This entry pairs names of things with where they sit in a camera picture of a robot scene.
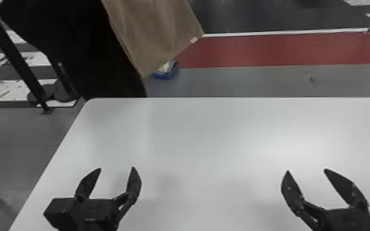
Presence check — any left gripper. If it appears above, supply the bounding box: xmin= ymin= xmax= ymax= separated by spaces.
xmin=65 ymin=166 xmax=143 ymax=231

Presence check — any beige towel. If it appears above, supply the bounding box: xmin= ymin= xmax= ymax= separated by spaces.
xmin=101 ymin=0 xmax=205 ymax=78

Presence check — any person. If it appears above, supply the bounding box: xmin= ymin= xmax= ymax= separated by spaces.
xmin=0 ymin=0 xmax=180 ymax=100

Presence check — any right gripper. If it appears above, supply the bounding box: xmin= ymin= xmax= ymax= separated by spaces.
xmin=280 ymin=168 xmax=370 ymax=231

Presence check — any black post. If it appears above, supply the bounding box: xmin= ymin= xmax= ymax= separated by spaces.
xmin=26 ymin=60 xmax=81 ymax=106
xmin=0 ymin=6 xmax=55 ymax=116

